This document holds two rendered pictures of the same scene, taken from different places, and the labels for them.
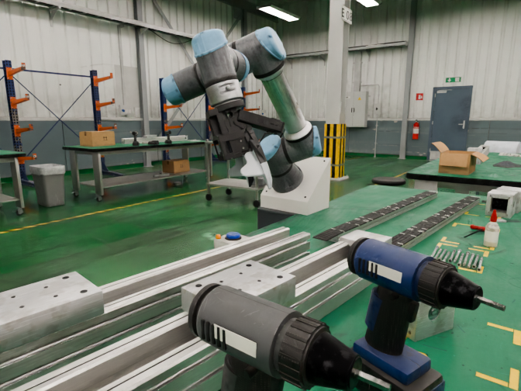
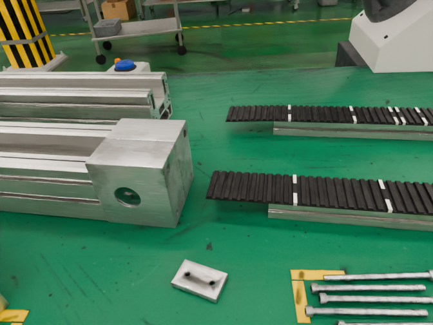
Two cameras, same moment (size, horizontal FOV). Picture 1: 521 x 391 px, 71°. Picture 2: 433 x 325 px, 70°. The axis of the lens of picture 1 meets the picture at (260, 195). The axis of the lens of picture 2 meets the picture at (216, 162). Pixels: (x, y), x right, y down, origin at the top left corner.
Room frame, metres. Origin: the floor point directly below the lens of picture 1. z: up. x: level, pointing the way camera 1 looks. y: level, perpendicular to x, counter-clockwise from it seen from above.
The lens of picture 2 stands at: (0.81, -0.59, 1.07)
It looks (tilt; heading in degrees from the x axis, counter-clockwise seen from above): 37 degrees down; 60
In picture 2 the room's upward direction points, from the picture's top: 5 degrees counter-clockwise
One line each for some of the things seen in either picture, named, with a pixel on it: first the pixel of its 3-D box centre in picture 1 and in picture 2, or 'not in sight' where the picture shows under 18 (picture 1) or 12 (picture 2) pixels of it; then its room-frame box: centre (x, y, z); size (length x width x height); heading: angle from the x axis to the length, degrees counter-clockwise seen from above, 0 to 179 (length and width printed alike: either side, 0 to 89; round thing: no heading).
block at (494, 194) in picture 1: (498, 202); not in sight; (1.49, -1.00, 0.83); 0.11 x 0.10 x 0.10; 48
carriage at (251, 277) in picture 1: (240, 299); not in sight; (0.56, 0.03, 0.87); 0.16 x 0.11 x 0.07; 137
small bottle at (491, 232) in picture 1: (492, 227); not in sight; (1.09, -0.72, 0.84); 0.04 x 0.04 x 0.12
